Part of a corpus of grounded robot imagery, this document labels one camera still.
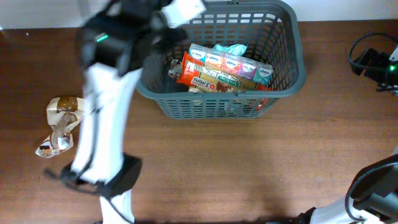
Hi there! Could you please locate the beige brown snack bag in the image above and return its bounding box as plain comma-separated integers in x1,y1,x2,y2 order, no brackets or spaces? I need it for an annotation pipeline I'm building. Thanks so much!
168,59,185,83

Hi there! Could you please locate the orange spaghetti packet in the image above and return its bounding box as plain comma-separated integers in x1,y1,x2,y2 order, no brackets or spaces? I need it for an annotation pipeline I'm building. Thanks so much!
176,52,271,93

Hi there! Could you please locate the brown white snack bag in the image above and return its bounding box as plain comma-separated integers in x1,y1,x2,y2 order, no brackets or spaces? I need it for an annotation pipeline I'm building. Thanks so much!
35,96,85,159

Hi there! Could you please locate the light teal wipes packet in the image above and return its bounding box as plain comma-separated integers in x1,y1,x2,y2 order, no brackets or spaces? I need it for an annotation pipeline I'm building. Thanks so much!
213,44,247,56

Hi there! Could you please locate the white tissue multipack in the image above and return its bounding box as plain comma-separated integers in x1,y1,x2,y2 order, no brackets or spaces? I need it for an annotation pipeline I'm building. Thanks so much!
188,44,274,85

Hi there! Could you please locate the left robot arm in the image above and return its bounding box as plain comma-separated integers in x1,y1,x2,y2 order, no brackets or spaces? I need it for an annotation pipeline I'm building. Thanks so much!
45,0,206,223

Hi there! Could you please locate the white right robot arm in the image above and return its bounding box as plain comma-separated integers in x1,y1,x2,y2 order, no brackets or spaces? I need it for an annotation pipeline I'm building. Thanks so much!
287,49,397,223

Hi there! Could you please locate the grey plastic shopping basket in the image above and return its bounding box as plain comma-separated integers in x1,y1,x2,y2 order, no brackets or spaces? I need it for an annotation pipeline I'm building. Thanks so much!
137,0,306,119

